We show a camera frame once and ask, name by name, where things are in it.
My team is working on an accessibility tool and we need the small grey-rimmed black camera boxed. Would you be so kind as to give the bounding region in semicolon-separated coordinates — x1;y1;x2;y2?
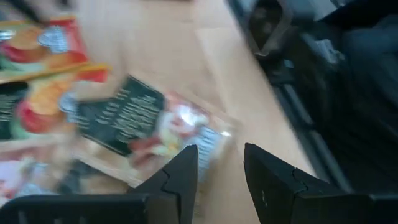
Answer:
247;0;295;58

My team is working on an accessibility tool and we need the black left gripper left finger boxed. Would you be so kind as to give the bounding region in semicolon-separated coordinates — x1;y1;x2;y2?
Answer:
129;144;199;224

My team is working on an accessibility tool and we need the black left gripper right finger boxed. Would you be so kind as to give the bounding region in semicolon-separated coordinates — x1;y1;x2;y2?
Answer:
244;142;371;224

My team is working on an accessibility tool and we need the orange fruit tea packet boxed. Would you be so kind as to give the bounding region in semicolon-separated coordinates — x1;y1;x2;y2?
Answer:
0;81;83;142
0;17;111;85

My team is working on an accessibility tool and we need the black aluminium table frame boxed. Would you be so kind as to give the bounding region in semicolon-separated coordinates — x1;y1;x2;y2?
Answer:
225;0;355;194

